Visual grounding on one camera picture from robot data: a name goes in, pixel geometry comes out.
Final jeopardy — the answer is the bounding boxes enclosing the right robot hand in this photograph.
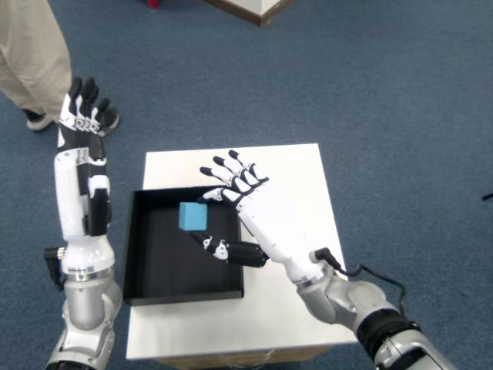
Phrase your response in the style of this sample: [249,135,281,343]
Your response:
[191,149,334,285]

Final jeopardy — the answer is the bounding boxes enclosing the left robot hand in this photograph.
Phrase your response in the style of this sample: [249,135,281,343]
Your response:
[53,76,116,275]

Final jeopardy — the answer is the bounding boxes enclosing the blue cube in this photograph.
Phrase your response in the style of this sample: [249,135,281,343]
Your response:
[178,201,209,232]

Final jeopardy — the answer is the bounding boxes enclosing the black open box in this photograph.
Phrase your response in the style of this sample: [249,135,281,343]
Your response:
[122,184,246,308]

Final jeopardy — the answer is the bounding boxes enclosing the white table with wooden base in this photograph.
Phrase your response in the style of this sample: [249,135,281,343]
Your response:
[126,143,363,365]

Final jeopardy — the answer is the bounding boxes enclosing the black and white sneaker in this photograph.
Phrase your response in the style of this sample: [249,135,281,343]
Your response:
[22,108,55,132]
[98,106,120,136]

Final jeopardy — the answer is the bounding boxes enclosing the beige trousers of person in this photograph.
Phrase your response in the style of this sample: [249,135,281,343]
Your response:
[0,0,73,123]

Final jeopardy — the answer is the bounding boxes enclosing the wooden platform with white top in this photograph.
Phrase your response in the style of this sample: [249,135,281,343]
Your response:
[202,0,296,28]

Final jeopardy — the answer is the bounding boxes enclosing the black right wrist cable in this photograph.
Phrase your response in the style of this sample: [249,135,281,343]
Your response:
[314,247,409,314]

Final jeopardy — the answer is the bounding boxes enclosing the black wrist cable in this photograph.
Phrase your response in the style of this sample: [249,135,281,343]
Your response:
[314,247,409,314]
[43,246,65,291]

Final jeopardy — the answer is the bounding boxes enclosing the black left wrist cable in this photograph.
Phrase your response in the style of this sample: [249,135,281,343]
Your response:
[43,246,65,291]

